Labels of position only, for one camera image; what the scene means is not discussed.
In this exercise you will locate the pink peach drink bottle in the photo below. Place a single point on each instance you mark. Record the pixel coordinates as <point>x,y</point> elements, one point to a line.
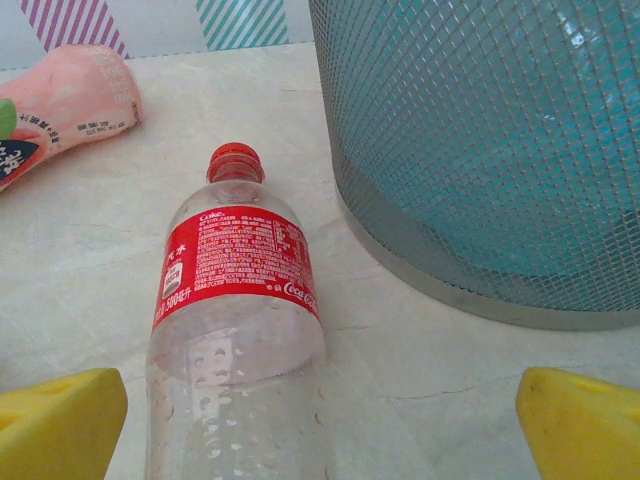
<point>75,95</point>

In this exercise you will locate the grey mesh waste bin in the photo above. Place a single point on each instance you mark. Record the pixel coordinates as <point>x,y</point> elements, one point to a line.
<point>380,235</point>

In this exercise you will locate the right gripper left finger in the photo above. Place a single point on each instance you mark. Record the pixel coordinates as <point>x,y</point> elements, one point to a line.
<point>55,430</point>

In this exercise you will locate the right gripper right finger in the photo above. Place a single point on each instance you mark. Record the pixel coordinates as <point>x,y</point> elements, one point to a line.
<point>585,435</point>

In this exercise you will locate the light blue bin liner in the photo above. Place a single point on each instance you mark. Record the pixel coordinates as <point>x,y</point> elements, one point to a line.
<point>500,150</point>

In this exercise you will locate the clear red label cola bottle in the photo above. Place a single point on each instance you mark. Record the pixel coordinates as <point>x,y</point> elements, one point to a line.
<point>240,250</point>

